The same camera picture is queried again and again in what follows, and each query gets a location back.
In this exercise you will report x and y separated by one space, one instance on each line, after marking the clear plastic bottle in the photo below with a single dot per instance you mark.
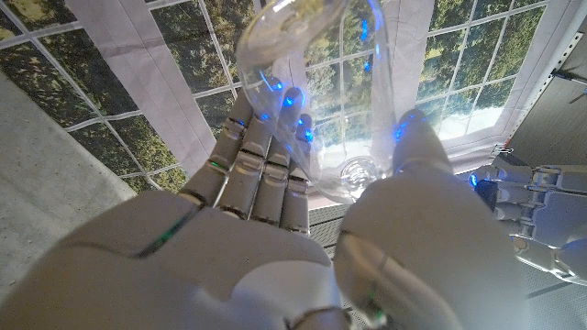
339 69

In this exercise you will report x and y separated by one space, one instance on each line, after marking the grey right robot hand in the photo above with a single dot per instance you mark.
183 256

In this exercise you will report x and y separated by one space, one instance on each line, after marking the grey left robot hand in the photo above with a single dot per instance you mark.
550 215

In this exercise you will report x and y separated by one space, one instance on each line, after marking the printed window backdrop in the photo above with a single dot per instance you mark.
137 69

